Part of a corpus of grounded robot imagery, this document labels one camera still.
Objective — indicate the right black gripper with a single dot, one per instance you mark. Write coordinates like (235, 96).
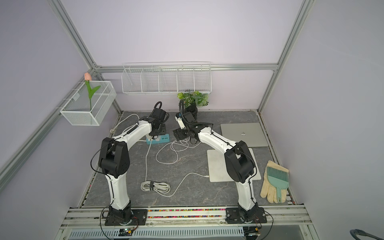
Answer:
(178, 134)

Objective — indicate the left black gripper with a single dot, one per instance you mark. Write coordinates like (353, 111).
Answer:
(163, 125)

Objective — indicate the white square laptop charger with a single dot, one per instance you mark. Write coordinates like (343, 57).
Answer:
(180, 122)

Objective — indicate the teal power strip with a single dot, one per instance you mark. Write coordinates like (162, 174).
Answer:
(162, 139)

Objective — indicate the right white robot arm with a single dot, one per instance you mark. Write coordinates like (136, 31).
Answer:
(239, 163)

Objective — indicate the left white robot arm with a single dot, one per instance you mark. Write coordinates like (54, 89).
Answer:
(114, 161)

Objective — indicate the silver laptop near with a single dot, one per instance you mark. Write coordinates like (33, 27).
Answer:
(217, 167)

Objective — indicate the silver laptop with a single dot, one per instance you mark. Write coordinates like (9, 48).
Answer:
(217, 167)
(250, 133)

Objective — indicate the silver laptop far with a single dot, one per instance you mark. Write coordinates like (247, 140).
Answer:
(250, 133)

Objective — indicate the green plant black vase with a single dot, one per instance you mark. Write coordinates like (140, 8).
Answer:
(192, 101)

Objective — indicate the pink artificial tulip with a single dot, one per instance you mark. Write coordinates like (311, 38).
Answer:
(90, 89)

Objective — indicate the teal plastic brush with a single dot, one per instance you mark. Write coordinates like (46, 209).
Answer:
(278, 179)

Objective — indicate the long white wire basket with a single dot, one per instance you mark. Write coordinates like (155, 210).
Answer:
(166, 77)

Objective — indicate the small white wire basket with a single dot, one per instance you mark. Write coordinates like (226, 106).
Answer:
(77, 109)

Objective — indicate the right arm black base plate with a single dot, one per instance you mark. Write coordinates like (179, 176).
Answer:
(240, 216)

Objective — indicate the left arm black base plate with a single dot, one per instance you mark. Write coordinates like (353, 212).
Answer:
(139, 216)

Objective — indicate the white slotted cable duct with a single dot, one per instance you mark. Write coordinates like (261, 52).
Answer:
(156, 233)

